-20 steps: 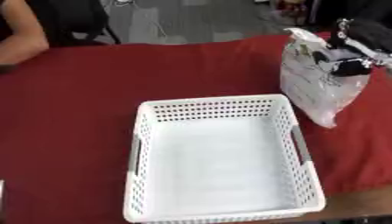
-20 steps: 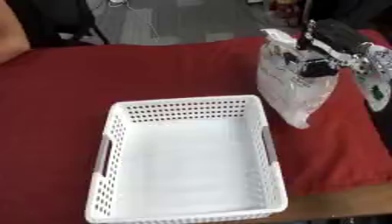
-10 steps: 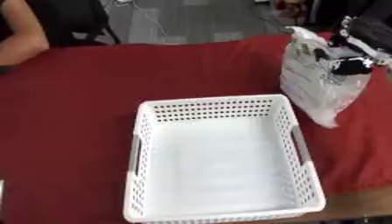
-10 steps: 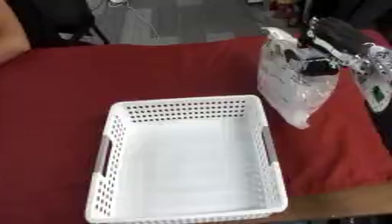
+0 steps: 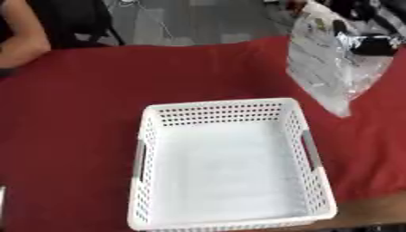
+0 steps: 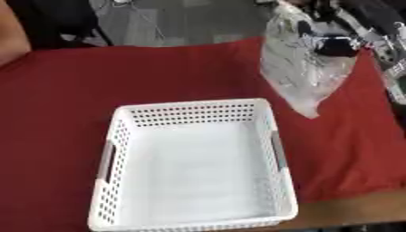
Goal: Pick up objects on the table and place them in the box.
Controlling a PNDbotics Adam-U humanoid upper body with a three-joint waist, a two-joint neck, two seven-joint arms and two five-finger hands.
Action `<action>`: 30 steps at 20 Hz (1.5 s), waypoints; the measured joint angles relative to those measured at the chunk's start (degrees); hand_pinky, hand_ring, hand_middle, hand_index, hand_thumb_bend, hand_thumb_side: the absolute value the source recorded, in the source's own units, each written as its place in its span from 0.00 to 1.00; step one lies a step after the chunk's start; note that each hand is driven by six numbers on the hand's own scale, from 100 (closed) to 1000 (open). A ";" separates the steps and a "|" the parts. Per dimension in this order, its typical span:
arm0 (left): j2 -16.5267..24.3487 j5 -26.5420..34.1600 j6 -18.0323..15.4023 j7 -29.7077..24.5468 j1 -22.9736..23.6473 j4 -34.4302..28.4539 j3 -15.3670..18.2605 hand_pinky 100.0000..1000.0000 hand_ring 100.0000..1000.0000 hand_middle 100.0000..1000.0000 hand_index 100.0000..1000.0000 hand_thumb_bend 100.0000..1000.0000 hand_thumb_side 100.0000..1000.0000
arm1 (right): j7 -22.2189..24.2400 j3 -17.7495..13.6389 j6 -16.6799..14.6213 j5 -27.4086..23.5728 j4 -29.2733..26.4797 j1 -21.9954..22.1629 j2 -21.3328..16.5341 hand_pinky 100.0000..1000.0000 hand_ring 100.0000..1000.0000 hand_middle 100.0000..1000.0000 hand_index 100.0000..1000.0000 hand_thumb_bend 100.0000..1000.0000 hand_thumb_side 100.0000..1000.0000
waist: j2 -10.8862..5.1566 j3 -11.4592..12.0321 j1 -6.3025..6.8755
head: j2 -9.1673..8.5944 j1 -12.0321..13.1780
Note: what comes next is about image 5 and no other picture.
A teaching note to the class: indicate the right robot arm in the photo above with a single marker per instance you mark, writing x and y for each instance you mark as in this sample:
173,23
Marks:
380,12

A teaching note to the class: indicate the clear plastic bag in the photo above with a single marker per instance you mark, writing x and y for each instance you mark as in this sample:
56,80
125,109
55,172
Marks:
317,69

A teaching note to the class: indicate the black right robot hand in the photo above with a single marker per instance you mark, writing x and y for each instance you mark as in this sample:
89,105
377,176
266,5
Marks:
376,46

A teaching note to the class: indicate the person's forearm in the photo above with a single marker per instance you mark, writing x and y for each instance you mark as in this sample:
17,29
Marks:
24,39

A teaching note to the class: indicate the white perforated plastic basket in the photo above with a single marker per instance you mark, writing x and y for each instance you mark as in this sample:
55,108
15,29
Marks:
227,175

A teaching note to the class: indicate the black chair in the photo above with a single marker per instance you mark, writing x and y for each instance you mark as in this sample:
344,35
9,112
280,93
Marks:
74,21

